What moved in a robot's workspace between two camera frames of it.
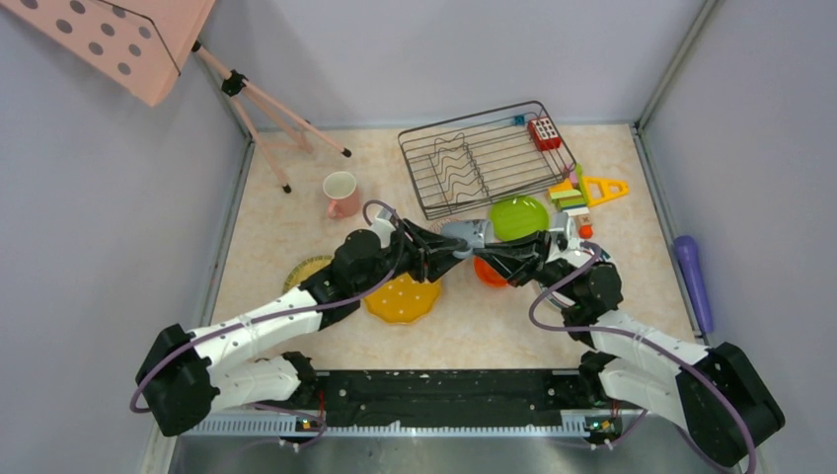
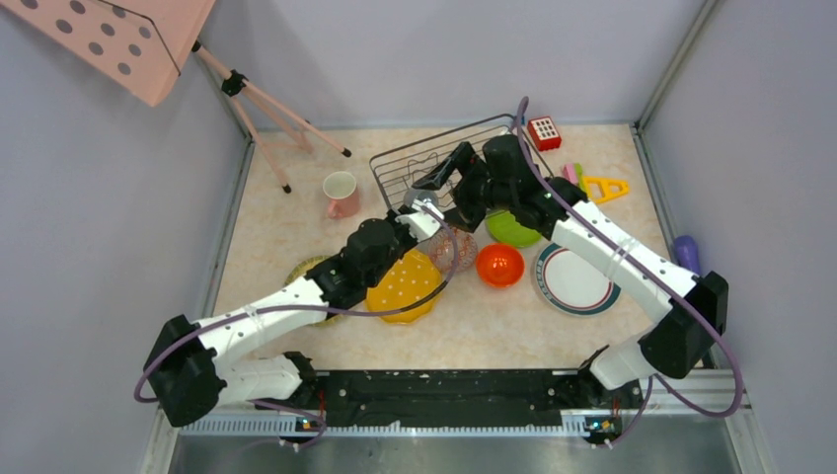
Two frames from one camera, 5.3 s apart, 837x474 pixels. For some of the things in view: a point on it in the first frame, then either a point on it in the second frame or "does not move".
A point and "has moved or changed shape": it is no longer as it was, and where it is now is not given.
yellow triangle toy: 598,190 does not move
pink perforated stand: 143,44 does not move
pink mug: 341,189 does not move
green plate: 517,216 does not move
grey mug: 475,233 to 420,194
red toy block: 543,133 does not move
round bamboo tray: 303,269 does not move
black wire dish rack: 478,157 has moved or changed shape
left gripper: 425,265 to 409,220
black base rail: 520,398 does not move
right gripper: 535,249 to 465,214
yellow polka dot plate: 403,300 does not move
